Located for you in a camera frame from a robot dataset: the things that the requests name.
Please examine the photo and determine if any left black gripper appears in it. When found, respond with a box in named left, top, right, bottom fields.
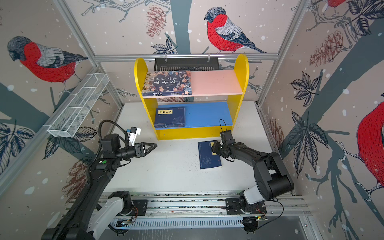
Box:
left=115, top=141, right=157, bottom=162

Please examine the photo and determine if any navy blue book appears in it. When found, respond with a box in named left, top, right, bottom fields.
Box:
left=154, top=107, right=186, bottom=127
left=155, top=126, right=186, bottom=130
left=198, top=140, right=222, bottom=170

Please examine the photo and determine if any illustrated colourful cover book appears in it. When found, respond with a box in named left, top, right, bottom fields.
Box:
left=142, top=71, right=192, bottom=97

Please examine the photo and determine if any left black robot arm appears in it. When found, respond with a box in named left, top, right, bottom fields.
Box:
left=42, top=134, right=158, bottom=240

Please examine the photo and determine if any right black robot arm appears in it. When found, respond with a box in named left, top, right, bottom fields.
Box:
left=211, top=131, right=295, bottom=213

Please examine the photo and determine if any small green circuit board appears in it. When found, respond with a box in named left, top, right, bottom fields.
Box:
left=116, top=220, right=135, bottom=228

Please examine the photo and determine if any black round connector underneath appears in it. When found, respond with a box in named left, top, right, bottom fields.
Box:
left=242, top=217, right=259, bottom=234

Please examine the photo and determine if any black slotted vent panel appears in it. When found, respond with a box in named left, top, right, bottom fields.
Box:
left=154, top=58, right=219, bottom=72

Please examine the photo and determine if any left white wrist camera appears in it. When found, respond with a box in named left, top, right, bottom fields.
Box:
left=127, top=127, right=142, bottom=146

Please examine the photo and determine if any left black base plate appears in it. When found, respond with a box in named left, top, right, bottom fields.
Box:
left=118, top=200, right=148, bottom=217

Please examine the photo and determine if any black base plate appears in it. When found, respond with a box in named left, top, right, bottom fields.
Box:
left=118, top=200, right=148, bottom=217
left=222, top=199, right=267, bottom=215

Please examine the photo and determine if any aluminium mounting rail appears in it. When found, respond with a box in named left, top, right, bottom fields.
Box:
left=131, top=191, right=312, bottom=218

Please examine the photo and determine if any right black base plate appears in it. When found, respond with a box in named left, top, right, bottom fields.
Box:
left=222, top=199, right=267, bottom=215

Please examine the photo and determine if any white wire mesh basket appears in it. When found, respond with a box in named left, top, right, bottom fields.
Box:
left=48, top=73, right=110, bottom=138

